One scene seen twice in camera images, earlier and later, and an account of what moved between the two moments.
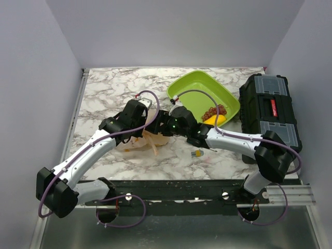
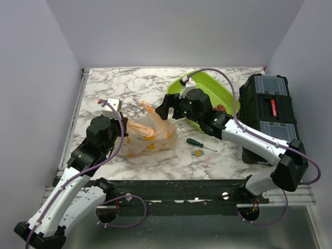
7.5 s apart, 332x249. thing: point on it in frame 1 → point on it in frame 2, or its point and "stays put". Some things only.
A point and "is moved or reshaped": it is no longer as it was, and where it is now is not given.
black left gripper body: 141,124 → 116,132
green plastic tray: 199,103 stays put
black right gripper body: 169,127 → 182,110
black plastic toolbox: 265,104 stays put
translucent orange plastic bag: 146,140 is moved or reshaped
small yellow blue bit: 197,153 stays put
